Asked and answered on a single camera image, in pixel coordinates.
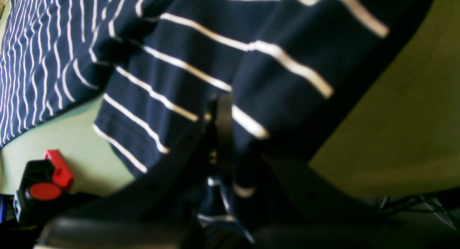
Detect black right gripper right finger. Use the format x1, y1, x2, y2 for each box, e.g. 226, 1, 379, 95
216, 94, 459, 249

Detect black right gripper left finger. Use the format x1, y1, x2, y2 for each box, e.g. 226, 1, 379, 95
36, 98, 216, 249

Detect navy white striped T-shirt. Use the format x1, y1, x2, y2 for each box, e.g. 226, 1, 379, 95
1, 0, 433, 244

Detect red black blue clamp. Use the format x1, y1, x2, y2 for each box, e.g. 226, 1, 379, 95
1, 149, 74, 228

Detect green table cloth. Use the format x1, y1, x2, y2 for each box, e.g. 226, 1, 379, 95
1, 0, 460, 198

